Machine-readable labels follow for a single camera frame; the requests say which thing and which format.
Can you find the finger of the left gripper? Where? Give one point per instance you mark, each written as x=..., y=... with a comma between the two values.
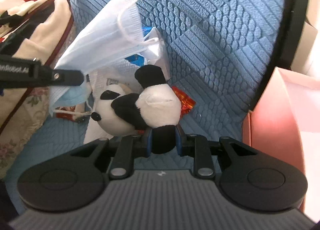
x=23, y=73

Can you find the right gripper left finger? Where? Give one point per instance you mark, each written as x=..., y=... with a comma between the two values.
x=124, y=150

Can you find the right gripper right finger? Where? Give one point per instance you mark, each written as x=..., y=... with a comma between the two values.
x=200, y=149

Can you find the red foil candy wrapper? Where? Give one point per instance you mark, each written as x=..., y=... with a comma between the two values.
x=187, y=103

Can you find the black white panda plush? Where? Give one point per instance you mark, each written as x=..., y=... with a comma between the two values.
x=157, y=107

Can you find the dark red snack packet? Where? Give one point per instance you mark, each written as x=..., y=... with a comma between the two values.
x=78, y=113

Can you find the white textured paper towel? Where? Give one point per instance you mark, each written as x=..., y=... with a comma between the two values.
x=119, y=77

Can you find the blue white red mask packet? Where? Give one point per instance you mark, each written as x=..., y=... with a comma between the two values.
x=154, y=54

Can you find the white blue face mask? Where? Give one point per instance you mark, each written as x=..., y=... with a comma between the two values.
x=114, y=34

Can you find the floral beige cushion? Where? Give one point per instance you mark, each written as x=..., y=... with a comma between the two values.
x=23, y=112

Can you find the cream black red pillow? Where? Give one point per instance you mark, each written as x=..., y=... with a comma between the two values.
x=35, y=29

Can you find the blue textured sofa cover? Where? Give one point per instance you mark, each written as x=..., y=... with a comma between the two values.
x=219, y=52

